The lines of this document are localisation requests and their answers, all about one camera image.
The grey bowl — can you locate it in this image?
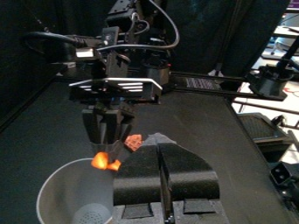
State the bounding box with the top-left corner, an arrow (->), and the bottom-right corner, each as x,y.
35,157 -> 119,224

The orange tangerine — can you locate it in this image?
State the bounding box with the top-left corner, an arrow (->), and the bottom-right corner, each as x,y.
89,150 -> 123,172

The black power connector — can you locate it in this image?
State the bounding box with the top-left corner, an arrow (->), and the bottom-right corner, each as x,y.
268,161 -> 299,187

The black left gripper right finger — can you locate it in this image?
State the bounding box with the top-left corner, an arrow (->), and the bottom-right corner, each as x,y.
159,143 -> 231,224

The black equipment box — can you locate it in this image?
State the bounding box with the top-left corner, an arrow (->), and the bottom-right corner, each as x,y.
236,111 -> 295,165

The black metal frame bar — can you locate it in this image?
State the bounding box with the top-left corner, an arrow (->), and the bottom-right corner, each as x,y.
169,71 -> 290,102

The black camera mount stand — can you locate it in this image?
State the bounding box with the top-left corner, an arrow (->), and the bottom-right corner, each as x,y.
245,36 -> 299,102

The red-brown waffle toy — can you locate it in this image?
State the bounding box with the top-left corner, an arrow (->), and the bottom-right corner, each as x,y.
124,133 -> 145,152

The grey toy piece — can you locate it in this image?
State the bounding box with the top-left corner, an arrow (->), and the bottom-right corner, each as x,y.
141,132 -> 177,147

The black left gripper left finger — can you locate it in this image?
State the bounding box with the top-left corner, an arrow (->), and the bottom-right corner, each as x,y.
112,143 -> 167,224

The thin grey cable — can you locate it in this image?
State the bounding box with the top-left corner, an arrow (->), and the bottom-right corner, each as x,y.
97,0 -> 181,53

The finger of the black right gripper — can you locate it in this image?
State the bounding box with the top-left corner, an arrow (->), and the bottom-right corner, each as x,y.
104,109 -> 136,163
80,109 -> 105,145

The thick black cable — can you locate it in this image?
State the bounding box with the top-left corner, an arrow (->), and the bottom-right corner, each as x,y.
23,31 -> 88,57

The white desk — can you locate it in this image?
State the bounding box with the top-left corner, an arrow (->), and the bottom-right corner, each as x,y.
260,25 -> 299,60

